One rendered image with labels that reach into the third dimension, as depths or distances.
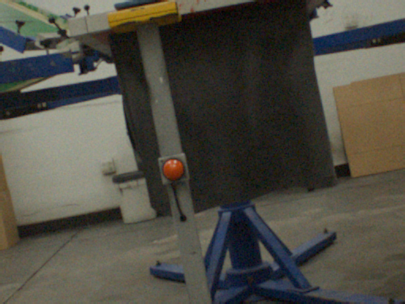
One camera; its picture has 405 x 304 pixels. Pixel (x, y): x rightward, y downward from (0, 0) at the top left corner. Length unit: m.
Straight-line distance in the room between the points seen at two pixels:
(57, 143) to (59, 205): 0.49
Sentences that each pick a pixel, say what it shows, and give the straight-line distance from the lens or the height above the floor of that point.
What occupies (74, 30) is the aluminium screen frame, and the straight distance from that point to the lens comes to 1.74.
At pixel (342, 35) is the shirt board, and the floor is 0.91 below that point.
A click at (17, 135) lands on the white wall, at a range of 6.62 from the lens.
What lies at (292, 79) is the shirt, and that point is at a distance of 1.82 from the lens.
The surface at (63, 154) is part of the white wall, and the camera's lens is 6.55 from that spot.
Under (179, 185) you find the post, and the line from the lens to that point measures 1.53.
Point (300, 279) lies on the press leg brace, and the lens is 2.93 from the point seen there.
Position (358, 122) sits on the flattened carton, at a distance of 6.46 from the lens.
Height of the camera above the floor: 0.75
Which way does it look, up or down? 3 degrees down
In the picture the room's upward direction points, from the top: 11 degrees counter-clockwise
